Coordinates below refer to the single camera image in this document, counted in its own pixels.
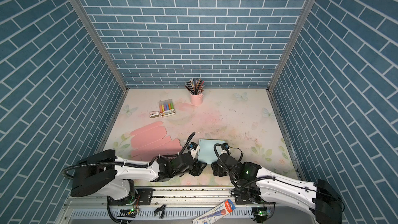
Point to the light blue paper box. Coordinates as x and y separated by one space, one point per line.
206 153

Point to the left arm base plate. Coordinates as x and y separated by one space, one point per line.
141 197

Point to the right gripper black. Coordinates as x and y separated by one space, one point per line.
218 172

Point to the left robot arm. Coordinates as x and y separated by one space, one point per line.
109 175

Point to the bundle of coloured pencils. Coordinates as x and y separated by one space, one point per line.
195 86

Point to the black metal clip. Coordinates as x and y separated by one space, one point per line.
160 211

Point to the round black device green light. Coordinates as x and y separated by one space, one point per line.
260 214

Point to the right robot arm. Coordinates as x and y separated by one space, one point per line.
256 184

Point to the pink metal pencil cup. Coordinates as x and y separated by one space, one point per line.
196 99

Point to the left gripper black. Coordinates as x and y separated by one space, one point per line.
198 167

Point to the aluminium mounting rail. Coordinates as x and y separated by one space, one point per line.
183 204

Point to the small green circuit board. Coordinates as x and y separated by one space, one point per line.
127 213

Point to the pink flat paper box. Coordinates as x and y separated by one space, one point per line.
152 140

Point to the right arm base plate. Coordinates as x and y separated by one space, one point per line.
249 195

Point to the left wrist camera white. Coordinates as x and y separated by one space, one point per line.
193 150

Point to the small white eraser box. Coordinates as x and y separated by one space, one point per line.
154 114

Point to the clear highlighter marker pack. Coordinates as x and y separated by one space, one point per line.
166 108

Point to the red blue pen package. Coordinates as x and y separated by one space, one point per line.
216 213

